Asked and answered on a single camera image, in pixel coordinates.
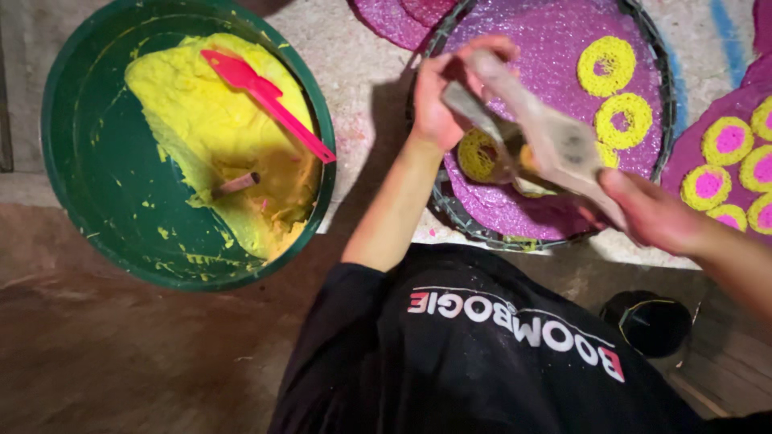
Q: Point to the person's right hand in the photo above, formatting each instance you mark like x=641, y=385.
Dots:
x=660, y=217

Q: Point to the person's left hand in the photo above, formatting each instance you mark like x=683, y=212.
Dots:
x=431, y=102

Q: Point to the person's left fingers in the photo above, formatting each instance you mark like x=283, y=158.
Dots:
x=494, y=45

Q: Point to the person's right fingers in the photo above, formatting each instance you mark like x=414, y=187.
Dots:
x=618, y=184

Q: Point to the wooden dough press tool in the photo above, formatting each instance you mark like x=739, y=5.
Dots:
x=561, y=144

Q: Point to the large purple disc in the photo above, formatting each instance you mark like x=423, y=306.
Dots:
x=543, y=30

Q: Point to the purple disc with rings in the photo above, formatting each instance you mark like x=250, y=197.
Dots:
x=687, y=150

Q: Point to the group of yellow pink-centred rings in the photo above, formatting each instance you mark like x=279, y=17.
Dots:
x=718, y=154

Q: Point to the black round container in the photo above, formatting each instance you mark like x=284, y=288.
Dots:
x=654, y=325

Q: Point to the white speckled floor mat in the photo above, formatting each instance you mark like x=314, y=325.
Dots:
x=362, y=120

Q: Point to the person's black printed shirt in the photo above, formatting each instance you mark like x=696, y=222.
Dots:
x=482, y=374

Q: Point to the red plastic spatula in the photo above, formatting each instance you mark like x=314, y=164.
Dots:
x=265, y=96

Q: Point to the short wooden stick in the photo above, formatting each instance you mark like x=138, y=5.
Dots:
x=236, y=184

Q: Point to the yellow dough mass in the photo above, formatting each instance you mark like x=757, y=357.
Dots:
x=199, y=114

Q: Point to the green plastic basin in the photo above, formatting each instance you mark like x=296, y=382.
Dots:
x=78, y=150

